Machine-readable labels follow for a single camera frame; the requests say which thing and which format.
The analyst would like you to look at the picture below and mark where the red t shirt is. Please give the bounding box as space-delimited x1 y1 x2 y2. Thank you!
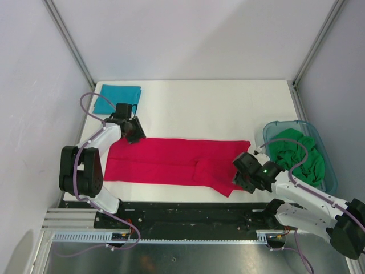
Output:
104 138 250 197

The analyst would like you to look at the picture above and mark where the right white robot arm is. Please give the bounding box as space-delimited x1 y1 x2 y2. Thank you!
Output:
233 152 364 260

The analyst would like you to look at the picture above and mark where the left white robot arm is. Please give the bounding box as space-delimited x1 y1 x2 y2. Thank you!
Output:
59 103 145 228

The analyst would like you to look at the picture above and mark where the folded teal t shirt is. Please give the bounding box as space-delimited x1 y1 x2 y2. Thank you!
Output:
93 84 142 115

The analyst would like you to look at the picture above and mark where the green t shirt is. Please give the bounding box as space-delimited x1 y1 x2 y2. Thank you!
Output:
269 128 325 187

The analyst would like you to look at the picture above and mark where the translucent blue plastic bin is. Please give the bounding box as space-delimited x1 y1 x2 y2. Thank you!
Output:
263 120 338 195

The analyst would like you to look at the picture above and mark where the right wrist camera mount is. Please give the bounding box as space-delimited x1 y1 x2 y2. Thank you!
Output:
253 147 270 162

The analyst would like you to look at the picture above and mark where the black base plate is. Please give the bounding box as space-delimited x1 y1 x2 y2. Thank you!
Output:
93 201 297 232

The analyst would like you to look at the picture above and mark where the white slotted cable duct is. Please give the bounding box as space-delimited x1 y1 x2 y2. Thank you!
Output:
53 231 267 244

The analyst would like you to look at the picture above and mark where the right aluminium frame post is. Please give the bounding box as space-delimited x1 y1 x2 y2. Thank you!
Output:
293 0 347 86

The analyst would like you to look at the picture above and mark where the aluminium frame post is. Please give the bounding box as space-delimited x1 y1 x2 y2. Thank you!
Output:
42 0 96 90
293 0 347 86

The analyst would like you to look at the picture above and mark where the left aluminium frame post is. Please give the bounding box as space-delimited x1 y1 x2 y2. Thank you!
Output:
42 0 96 90

